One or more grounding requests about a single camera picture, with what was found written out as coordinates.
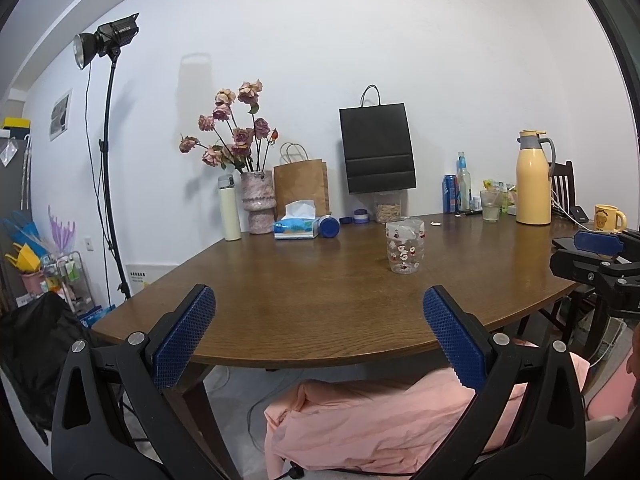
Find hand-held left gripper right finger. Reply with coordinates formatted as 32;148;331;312
415;285;587;480

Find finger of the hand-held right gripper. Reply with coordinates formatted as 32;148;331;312
549;249;640;319
574;229;640;263

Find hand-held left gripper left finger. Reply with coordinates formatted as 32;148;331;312
50;284;226;480

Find clear printed plastic cup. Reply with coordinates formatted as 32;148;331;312
385;217;426;275

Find person's right forearm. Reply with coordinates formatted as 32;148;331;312
627;327;640;408

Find yellow mug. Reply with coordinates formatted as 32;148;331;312
593;204;628;234

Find dark wooden chair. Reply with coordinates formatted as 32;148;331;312
547;160;576;209

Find yellow thermos jug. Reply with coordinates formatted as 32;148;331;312
515;129;557;225

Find blue packet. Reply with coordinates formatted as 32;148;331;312
77;304;117;331

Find drinking glass with spoon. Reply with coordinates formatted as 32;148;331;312
479;188;503;223

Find pink jacket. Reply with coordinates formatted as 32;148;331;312
263;339;592;477

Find cream thermos bottle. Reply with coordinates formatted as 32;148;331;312
217;174;242;241

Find clear food container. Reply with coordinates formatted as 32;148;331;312
373;190;404;224

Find blue drink can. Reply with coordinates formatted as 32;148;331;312
442;174;459;214

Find clear glass bottle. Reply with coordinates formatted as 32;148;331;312
455;151;473;212

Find pink marbled vase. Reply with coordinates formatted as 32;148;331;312
240;169;277;235

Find blue tissue box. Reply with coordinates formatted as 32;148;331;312
273;200;321;240

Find purple plastic hangers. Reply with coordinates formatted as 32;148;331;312
47;204;77;257

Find pink pot with yellow tools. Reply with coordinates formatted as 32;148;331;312
4;242;45;294

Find brown paper bag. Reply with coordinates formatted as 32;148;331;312
273;142;331;216

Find black paper bag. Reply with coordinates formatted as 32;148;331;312
339;84;418;195

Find dried pink roses bouquet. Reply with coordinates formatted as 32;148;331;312
179;79;280;173

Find yellow and black box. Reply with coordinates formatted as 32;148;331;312
2;117;32;139

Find black studio light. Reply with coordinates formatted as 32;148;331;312
73;12;140;71

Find white charging cables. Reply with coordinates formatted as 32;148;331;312
550;199;597;226

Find wire storage cart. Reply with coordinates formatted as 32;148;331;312
42;249;97;317

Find wall poster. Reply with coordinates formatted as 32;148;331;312
48;88;74;142

